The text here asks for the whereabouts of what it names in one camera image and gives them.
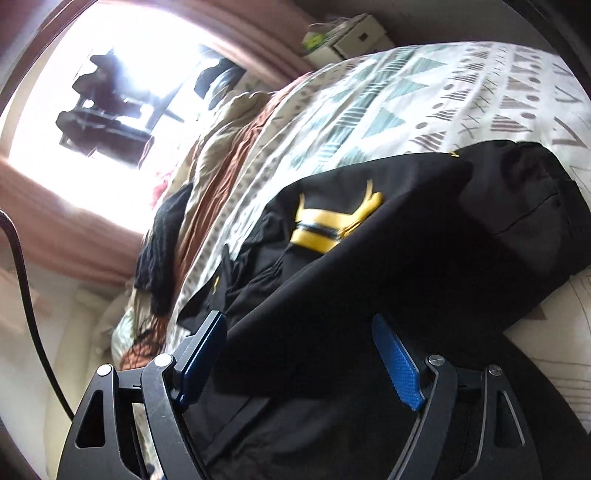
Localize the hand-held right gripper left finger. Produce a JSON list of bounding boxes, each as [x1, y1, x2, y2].
[[55, 310, 228, 480]]

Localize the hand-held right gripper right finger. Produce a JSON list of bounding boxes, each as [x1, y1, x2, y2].
[[370, 313, 541, 480]]

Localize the black jacket with yellow trim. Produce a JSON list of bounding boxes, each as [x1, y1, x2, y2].
[[178, 141, 591, 480]]

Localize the red clothes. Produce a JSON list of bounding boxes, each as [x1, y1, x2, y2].
[[154, 173, 180, 200]]

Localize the black knit sweater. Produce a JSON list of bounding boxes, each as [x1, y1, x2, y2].
[[135, 182, 195, 317]]

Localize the cream padded headboard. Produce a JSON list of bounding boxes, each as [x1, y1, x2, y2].
[[41, 284, 137, 480]]

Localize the white line-print cloth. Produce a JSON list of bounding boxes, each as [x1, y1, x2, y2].
[[503, 268, 591, 462]]

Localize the pink curtain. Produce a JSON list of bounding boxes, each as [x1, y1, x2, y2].
[[0, 0, 319, 287]]

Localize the triangle-patterned white blanket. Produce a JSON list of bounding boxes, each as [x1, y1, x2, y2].
[[171, 41, 591, 324]]

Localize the hanging dark clothing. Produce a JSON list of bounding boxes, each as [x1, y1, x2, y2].
[[55, 51, 158, 167]]

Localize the white cardboard box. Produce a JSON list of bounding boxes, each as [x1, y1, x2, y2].
[[332, 14, 394, 58]]

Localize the black cable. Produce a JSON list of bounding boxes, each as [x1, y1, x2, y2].
[[0, 210, 75, 421]]

